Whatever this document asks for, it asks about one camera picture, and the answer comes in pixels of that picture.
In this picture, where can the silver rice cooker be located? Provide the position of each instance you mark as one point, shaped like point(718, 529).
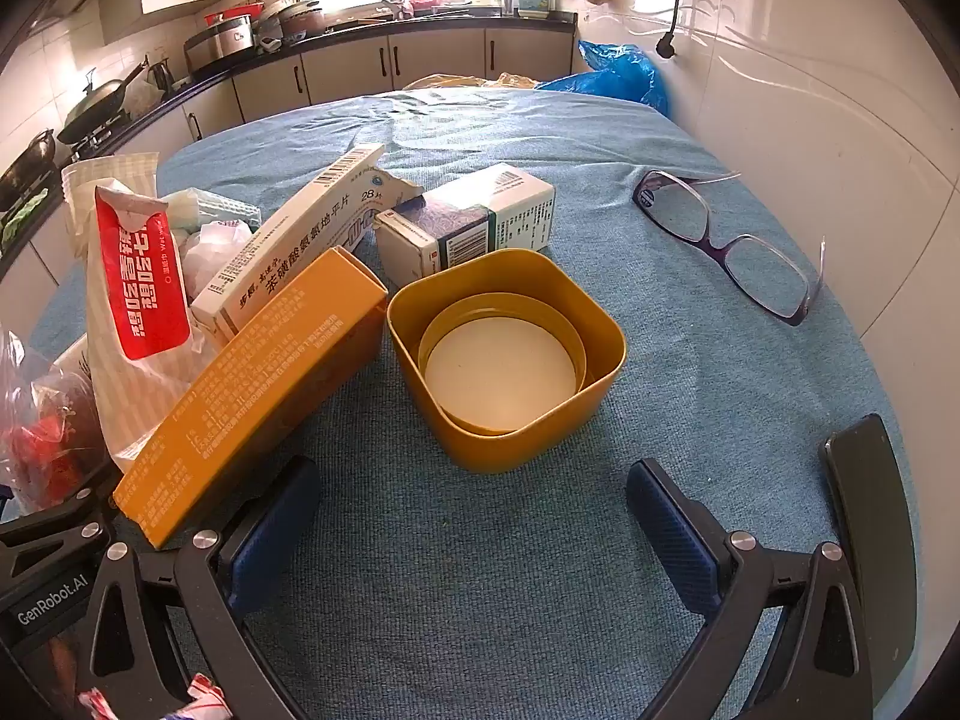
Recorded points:
point(221, 41)

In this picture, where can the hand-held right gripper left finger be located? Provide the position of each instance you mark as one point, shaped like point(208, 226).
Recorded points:
point(270, 540)

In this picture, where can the white and blue medicine box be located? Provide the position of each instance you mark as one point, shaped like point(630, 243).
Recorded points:
point(465, 232)

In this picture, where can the stacked cooking pots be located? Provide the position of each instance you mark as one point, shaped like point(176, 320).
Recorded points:
point(300, 19)

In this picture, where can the yellow square plastic container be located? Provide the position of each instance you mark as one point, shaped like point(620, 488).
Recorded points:
point(480, 451)

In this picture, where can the blue plastic bag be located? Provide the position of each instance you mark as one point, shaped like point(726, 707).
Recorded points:
point(622, 71)

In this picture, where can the dark frying pan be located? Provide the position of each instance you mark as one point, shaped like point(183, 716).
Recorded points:
point(26, 161)

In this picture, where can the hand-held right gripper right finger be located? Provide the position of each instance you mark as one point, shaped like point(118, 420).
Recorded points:
point(675, 532)

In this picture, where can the red and white wrapper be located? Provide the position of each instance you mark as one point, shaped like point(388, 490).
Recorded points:
point(202, 697)

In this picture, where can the long white medicine box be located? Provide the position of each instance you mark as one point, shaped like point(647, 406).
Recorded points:
point(292, 247)

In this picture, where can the black wok with lid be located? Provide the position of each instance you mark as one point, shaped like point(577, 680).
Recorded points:
point(94, 101)

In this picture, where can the red basin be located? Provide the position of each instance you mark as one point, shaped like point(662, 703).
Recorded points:
point(232, 16)

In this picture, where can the blue table cloth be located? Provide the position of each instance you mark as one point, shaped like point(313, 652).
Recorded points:
point(525, 577)

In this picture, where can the black phone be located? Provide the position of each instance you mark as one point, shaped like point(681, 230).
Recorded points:
point(870, 525)

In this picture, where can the white plastic wrap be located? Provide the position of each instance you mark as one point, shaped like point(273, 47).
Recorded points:
point(210, 255)

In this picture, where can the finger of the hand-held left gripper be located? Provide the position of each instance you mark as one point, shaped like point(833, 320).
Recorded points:
point(52, 551)
point(52, 516)

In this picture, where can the green and white tissue pack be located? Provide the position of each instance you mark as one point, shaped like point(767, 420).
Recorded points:
point(217, 206)

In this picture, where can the beige base cabinets black countertop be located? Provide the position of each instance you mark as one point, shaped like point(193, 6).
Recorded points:
point(435, 60)

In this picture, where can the striped wet wipe packet red label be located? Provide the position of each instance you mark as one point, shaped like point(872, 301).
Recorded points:
point(142, 285)

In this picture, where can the yellow plastic bag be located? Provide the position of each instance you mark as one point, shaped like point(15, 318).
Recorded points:
point(517, 80)

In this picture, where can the orange cardboard box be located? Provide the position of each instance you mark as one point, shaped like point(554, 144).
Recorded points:
point(247, 405)

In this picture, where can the purple framed glasses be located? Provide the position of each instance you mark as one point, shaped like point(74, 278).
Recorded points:
point(679, 202)

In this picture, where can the green cloth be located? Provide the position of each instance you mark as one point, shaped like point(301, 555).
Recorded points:
point(19, 221)

